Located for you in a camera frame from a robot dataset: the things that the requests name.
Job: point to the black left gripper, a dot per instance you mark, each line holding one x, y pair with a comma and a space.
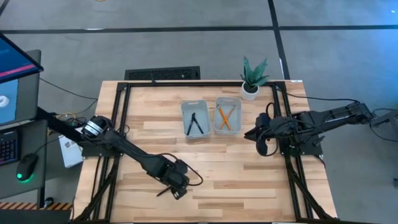
175, 174

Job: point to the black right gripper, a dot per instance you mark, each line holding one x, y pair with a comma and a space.
275, 128

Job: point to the black pen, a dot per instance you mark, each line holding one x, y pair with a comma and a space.
190, 126
199, 125
163, 192

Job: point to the grey plastic bin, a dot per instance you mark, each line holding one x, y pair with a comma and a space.
205, 107
237, 124

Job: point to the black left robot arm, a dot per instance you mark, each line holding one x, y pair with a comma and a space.
130, 149

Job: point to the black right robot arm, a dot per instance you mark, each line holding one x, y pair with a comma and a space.
326, 116

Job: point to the white plant pot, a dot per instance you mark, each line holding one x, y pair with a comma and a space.
245, 95

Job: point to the green artificial plant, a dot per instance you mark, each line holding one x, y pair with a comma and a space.
253, 76

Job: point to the black floor grate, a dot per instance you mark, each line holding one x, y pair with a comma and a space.
161, 73

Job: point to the white box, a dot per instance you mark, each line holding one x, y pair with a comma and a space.
70, 154

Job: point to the black floor equipment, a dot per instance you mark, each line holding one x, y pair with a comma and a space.
385, 119

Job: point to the black caster wheel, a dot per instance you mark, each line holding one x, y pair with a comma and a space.
48, 202

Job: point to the dark grey side desk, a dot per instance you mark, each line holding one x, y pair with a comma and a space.
34, 189

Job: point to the orange black hazard strip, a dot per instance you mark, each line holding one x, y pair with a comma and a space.
31, 206

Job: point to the black computer mouse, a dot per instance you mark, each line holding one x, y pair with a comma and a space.
27, 165

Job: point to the black keyboard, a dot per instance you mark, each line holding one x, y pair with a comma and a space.
7, 151

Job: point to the grey framed monitor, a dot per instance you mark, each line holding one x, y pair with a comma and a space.
26, 99

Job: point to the tilted blue-screen monitor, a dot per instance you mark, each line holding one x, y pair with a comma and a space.
15, 62

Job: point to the black aluminium table frame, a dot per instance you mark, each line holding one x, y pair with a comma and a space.
202, 84

